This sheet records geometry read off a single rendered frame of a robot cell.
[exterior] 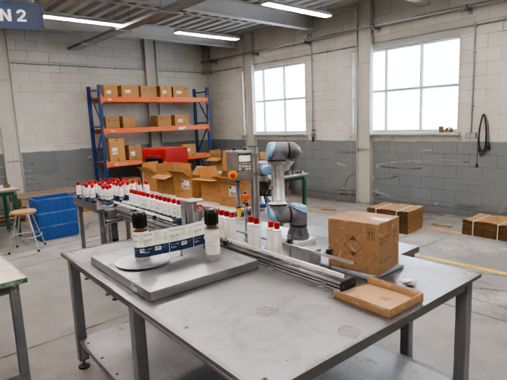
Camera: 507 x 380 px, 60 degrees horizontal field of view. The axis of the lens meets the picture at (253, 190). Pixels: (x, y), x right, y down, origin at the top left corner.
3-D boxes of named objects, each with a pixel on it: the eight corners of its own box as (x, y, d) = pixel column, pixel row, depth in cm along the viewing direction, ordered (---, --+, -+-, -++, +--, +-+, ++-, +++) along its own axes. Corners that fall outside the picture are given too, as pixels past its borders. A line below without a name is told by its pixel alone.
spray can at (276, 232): (271, 257, 251) (270, 222, 248) (278, 255, 255) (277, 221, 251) (277, 258, 247) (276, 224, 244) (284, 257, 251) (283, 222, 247)
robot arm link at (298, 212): (309, 225, 288) (310, 204, 286) (290, 225, 286) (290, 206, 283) (304, 220, 300) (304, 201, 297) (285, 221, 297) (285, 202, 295)
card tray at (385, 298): (333, 298, 204) (333, 289, 203) (367, 283, 220) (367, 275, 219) (390, 318, 181) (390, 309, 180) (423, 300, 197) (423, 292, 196)
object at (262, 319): (60, 255, 295) (59, 252, 295) (237, 218, 388) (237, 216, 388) (262, 401, 134) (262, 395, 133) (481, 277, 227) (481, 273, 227)
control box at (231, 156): (227, 179, 287) (225, 150, 284) (253, 178, 289) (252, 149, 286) (227, 181, 277) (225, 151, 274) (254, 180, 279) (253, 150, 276)
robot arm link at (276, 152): (292, 224, 285) (290, 140, 283) (270, 225, 282) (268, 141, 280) (287, 222, 297) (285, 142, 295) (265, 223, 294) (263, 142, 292)
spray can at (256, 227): (251, 250, 265) (250, 217, 262) (257, 249, 269) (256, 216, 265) (256, 252, 261) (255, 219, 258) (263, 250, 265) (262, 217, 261)
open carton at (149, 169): (136, 190, 595) (133, 163, 589) (164, 186, 626) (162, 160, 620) (151, 193, 567) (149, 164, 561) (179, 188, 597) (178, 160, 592)
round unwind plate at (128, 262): (106, 262, 254) (106, 260, 254) (155, 250, 273) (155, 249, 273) (128, 275, 230) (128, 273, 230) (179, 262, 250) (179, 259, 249)
